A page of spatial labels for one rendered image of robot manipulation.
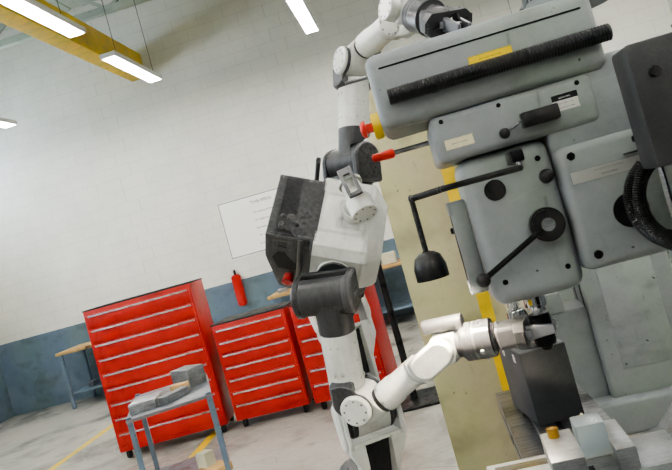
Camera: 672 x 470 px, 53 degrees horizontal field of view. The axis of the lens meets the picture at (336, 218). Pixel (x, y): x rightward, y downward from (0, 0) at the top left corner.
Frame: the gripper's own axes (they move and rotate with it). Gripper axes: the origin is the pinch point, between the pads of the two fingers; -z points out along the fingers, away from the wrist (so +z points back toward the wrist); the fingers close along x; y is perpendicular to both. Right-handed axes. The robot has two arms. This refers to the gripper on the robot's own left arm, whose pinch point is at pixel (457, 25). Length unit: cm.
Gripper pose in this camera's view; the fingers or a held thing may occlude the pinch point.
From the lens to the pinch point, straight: 158.9
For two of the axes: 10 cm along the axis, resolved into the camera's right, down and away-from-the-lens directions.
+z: -4.1, -3.9, 8.2
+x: -9.1, 2.5, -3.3
